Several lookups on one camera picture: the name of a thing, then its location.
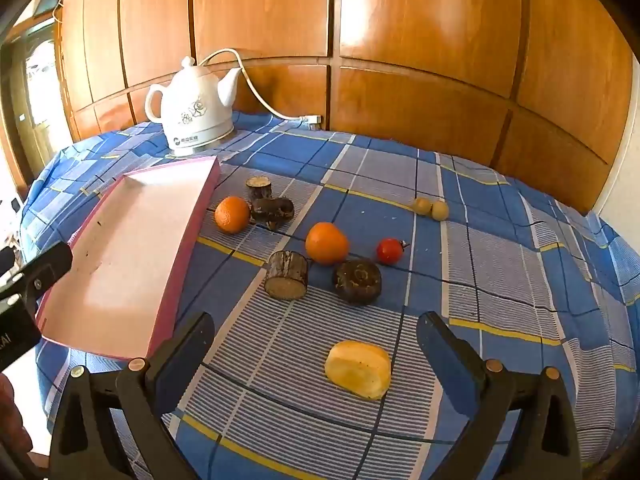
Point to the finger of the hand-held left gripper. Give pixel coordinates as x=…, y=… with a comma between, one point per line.
x=47, y=267

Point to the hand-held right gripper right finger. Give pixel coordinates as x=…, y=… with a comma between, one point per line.
x=450, y=360

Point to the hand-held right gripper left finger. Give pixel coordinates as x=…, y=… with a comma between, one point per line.
x=187, y=355

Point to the pink shallow tray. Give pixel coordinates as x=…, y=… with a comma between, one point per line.
x=130, y=240

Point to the yellow peeled fruit piece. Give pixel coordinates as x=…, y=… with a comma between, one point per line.
x=358, y=370

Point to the dark round sugarcane piece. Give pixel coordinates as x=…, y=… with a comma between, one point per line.
x=357, y=281

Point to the red tomato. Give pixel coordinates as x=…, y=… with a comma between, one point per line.
x=389, y=251

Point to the striped bark sugarcane piece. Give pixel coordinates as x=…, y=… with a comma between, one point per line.
x=286, y=275

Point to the orange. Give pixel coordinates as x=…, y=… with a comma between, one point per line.
x=326, y=243
x=231, y=215

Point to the small yellow-green fruit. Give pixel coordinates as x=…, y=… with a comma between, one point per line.
x=440, y=210
x=422, y=206

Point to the knobby dark sugarcane piece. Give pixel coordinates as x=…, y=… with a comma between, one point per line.
x=272, y=210

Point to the person's left hand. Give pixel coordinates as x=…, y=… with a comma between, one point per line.
x=12, y=415

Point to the wooden framed glass door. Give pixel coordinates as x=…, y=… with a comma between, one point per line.
x=40, y=90

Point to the blue plaid tablecloth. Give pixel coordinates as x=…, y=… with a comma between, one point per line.
x=380, y=185

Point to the white electric kettle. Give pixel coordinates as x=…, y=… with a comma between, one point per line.
x=195, y=110

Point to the wooden wardrobe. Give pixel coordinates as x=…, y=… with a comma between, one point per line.
x=400, y=35

